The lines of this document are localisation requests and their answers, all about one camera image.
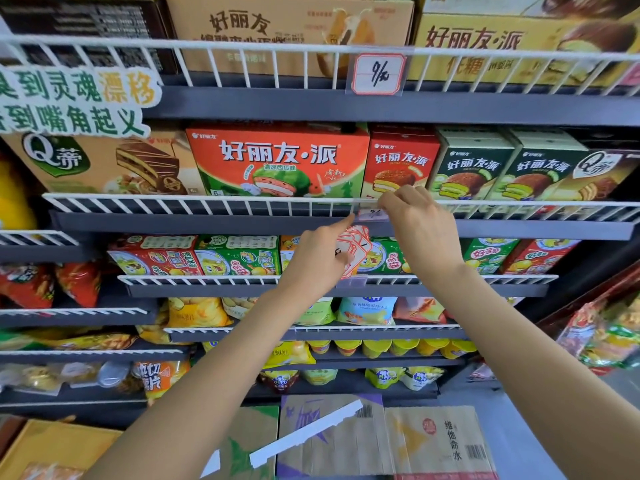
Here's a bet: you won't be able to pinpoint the person's right hand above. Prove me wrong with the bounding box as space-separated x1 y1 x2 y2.
377 184 467 284

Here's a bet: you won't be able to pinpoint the person's left hand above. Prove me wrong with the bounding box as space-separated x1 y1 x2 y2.
279 213 357 305

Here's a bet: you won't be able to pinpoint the stack of red-bordered price tags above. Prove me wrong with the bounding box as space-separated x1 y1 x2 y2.
335 224 373 281

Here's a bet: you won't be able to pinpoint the dark grey metal shelf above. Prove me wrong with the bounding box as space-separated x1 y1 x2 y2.
0 34 640 431

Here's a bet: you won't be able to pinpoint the person's right forearm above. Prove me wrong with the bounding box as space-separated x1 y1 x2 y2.
437 262 640 480

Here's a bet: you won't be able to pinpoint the person's left forearm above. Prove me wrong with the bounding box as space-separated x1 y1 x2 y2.
82 282 331 480

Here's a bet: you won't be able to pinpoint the green white cutout shelf sign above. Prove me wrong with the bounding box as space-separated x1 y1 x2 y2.
0 63 165 139

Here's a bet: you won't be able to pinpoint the orange cartoon snack box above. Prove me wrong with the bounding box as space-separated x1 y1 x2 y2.
279 235 302 275

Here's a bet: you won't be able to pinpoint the light green snack bag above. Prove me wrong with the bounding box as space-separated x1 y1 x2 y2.
293 297 337 327

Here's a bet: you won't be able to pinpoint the blue white snack bag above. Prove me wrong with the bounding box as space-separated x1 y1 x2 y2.
335 296 399 327

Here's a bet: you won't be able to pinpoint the pink red snack bag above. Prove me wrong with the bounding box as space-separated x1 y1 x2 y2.
392 297 449 325

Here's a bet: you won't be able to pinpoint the small red pie box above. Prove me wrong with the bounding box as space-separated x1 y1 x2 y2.
359 125 442 201

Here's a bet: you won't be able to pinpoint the small green pie box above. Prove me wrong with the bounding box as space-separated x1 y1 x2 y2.
487 129 592 203
427 127 522 201

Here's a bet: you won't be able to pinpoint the white yellow snack bag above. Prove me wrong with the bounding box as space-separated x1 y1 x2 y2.
221 297 261 321

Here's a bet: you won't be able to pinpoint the row of yellow snack bags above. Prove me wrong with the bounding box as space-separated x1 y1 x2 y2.
202 338 479 371

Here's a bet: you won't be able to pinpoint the red green pie box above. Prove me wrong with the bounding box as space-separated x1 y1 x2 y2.
185 123 372 199

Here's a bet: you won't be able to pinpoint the red white cartoon snack box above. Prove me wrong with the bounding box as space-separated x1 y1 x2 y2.
499 238 582 275
107 234 205 277

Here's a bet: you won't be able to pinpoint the yellow potato chip bag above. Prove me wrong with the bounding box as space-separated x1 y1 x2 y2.
167 297 235 329
135 300 193 345

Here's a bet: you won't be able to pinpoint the red display rack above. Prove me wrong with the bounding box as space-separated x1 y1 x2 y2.
537 264 640 341

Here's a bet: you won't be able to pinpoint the long white plastic strip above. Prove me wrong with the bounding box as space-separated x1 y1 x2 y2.
199 398 366 479

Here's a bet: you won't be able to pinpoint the small dark cake box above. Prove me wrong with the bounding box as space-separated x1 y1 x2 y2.
549 149 640 203

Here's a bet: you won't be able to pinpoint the flat purple-print cardboard box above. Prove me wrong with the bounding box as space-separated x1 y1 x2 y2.
276 393 397 478

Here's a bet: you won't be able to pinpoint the row of colourful snack packets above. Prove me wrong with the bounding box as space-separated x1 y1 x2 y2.
555 289 640 377

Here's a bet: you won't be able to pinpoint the yellow pie box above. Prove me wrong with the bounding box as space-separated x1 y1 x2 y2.
419 0 640 19
407 13 640 88

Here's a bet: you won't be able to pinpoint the flat orange-arrow cardboard box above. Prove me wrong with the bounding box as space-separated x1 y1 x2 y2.
383 405 499 480

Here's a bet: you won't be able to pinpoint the brown cake box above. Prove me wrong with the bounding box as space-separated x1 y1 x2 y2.
0 128 207 197

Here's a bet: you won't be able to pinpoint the metal food can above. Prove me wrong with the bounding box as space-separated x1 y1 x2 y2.
97 362 133 389

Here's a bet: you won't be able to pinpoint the small red-orange snack bag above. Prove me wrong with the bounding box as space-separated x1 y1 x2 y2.
0 264 56 311
55 261 105 309

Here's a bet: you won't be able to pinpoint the beige cake box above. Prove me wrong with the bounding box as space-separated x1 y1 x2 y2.
165 0 416 79

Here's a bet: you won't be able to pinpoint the yellow green snack packets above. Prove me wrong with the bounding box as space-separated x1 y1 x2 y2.
0 328 139 352

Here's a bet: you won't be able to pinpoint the clear yellow snack packet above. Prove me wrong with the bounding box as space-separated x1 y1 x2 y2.
15 363 66 395

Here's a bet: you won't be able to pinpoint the yellow potato stick bag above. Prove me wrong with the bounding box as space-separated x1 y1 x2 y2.
0 153 40 231

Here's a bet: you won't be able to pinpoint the yellow cardboard box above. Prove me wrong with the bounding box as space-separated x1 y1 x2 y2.
0 418 125 480

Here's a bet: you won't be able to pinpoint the flat black box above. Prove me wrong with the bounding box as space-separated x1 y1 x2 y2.
0 0 179 75

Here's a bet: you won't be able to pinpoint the reddish brown cardboard box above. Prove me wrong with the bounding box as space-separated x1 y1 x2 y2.
0 414 27 458

